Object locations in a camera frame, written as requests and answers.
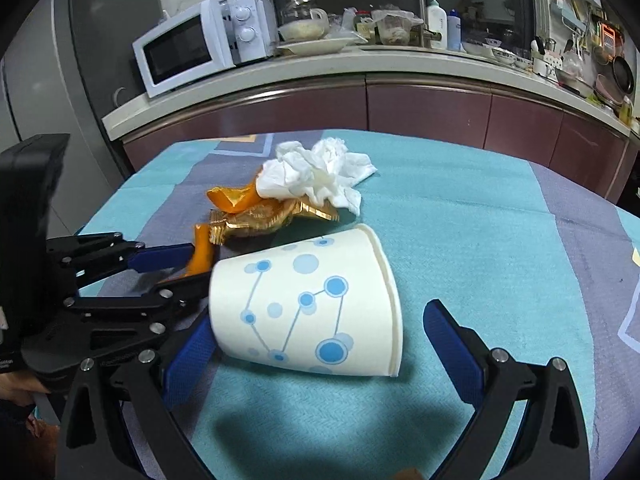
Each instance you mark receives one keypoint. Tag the blue grey patterned tablecloth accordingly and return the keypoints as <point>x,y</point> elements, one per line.
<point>535,263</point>

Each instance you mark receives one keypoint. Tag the gold foil snack wrapper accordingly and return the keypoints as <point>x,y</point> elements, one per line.
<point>271,215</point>

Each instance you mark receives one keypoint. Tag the white tissue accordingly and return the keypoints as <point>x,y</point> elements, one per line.
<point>293,173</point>
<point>335,173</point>

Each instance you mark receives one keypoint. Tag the white oval plate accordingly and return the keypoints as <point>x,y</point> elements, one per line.
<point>320,46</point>

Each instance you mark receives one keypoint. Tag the white soap bottle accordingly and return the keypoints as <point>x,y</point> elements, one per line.
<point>437,24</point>

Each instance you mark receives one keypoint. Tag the maroon kitchen cabinets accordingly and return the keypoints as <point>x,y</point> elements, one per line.
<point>568,135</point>

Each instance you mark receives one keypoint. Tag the white microwave oven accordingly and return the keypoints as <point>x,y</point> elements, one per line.
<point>207,38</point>

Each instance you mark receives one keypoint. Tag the blue bottle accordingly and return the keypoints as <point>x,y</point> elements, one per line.
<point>454,31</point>

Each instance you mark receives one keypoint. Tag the white blue dotted paper cup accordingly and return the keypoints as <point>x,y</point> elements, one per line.
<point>324,305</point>

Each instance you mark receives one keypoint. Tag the grey refrigerator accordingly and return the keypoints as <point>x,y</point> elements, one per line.
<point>68,65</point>

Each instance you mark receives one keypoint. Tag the small porcelain bowl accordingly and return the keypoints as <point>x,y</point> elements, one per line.
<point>504,56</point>

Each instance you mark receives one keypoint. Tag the glass jug with food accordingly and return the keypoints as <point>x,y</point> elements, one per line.
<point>303,20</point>

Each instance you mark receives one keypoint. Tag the clear plastic food container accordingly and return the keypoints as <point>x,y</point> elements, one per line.
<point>394,26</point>

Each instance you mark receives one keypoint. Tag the white stone countertop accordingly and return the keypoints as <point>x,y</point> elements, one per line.
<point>143,110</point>

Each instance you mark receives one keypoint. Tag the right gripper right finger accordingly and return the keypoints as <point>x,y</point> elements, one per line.
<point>551,442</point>

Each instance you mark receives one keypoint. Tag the black frying pan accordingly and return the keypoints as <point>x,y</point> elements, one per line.
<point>622,74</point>

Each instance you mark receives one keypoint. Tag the person's left hand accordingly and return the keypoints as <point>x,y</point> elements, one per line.
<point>20,387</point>

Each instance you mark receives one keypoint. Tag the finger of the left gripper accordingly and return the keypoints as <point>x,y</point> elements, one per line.
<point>167,302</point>
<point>98,256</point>

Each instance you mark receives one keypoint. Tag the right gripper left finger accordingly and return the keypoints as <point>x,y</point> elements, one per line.
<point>94,441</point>

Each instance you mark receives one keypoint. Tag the orange peel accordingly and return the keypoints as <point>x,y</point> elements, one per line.
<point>228,202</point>

